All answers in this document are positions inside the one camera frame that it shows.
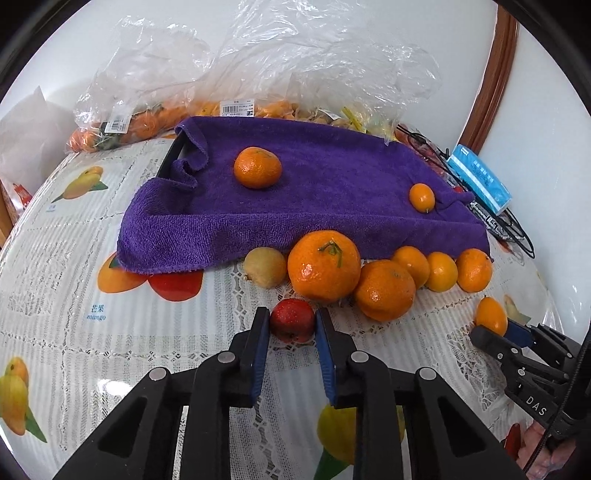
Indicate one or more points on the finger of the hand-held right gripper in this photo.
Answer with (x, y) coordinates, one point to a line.
(489, 344)
(518, 333)

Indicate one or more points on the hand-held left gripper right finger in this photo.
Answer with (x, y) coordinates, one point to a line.
(325, 355)

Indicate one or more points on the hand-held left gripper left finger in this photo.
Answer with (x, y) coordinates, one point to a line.
(262, 355)

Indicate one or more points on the orange kumquat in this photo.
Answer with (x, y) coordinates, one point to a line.
(490, 314)
(422, 197)

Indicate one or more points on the small red fruit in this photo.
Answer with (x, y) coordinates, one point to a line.
(292, 321)

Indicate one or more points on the small orange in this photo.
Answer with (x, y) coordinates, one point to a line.
(474, 271)
(442, 272)
(413, 263)

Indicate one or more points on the medium orange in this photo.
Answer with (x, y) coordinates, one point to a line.
(384, 291)

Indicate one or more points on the yellow-green kiwi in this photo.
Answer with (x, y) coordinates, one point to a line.
(264, 267)

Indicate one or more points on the large orange with stem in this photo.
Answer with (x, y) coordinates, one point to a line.
(323, 267)

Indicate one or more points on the black tray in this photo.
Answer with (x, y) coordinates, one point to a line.
(168, 159)

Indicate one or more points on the person's right hand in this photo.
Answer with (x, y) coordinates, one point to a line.
(533, 445)

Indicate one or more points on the black silver foil packet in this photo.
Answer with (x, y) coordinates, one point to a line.
(496, 221)

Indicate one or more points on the purple towel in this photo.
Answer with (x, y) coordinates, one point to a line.
(332, 207)

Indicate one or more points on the fruit print lace tablecloth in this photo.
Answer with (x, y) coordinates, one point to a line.
(115, 332)

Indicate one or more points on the blue tissue pack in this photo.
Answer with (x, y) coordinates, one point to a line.
(480, 177)

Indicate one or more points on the tangerine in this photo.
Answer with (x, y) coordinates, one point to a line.
(257, 167)

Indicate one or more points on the yellow plastic packet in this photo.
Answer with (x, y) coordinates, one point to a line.
(369, 122)

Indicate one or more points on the clear bag of brown longans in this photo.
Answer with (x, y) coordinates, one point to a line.
(323, 115)

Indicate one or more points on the clear bag of kumquats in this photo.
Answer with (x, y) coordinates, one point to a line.
(272, 110)

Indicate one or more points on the clear bag of leafy tangerines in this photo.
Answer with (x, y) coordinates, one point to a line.
(143, 122)

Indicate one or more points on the red packet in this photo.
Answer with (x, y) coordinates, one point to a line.
(21, 196)

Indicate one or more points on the wooden furniture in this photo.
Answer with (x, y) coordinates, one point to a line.
(4, 217)

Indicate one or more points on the white plastic bag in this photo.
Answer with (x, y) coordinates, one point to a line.
(32, 134)

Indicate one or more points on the brown wooden frame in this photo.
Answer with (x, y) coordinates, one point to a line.
(496, 69)

